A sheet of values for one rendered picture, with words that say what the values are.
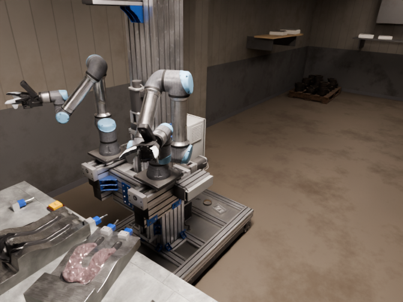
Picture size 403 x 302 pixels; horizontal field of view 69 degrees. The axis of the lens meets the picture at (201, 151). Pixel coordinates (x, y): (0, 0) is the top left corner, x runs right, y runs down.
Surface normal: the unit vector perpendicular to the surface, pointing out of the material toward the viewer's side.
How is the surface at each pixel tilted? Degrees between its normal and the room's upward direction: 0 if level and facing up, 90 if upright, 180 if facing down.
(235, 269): 0
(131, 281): 0
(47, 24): 90
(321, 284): 0
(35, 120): 90
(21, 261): 90
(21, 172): 90
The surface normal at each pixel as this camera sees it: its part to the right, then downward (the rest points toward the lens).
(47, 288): 0.03, -0.90
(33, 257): 0.82, 0.27
